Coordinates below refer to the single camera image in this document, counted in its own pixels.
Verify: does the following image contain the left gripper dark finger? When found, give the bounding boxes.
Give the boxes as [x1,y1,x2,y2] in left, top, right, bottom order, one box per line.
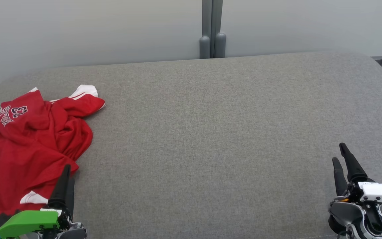
[66,179,75,218]
[48,164,71,209]

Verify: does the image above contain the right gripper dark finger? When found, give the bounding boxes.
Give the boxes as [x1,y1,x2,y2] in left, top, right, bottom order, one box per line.
[339,143,368,183]
[332,157,348,197]

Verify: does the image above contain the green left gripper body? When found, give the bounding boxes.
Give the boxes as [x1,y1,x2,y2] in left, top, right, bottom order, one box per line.
[0,207,87,239]

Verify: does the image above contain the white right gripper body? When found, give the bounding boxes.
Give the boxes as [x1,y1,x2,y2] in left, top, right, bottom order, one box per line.
[329,182,382,239]

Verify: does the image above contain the red shorts with number print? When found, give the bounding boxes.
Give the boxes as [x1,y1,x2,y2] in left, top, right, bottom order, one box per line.
[0,88,80,221]

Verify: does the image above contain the red shirt with white sleeves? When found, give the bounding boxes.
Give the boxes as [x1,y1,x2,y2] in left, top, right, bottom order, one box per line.
[29,85,106,166]

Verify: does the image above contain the grey partition post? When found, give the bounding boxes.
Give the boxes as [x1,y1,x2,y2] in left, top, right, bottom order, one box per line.
[199,0,227,59]

